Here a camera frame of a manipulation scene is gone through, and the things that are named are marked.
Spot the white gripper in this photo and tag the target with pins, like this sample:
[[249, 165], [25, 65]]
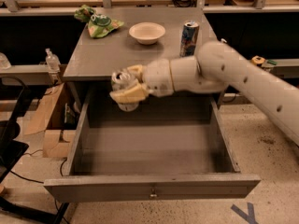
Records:
[[158, 76]]

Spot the white green 7up can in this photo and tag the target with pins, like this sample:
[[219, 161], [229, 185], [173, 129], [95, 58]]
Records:
[[122, 80]]

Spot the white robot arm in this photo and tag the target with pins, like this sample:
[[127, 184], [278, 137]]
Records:
[[214, 67]]

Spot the grey cabinet counter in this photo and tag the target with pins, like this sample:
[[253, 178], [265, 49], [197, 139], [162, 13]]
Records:
[[94, 60]]

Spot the blue tall drink can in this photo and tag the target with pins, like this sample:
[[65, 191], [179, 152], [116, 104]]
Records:
[[189, 38]]

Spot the grey open top drawer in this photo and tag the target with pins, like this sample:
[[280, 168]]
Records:
[[120, 156]]

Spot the metal drawer pull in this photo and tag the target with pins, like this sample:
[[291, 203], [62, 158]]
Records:
[[153, 193]]

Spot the white paper bowl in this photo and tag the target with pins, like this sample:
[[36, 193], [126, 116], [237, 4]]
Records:
[[147, 33]]

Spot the green chip bag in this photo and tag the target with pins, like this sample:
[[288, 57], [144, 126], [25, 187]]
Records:
[[98, 25]]

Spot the clear plastic bottle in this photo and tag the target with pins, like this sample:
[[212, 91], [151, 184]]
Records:
[[52, 61]]

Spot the cardboard box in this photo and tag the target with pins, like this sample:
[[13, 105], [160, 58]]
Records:
[[49, 120]]

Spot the black chair base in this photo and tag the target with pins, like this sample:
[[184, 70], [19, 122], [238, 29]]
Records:
[[10, 153]]

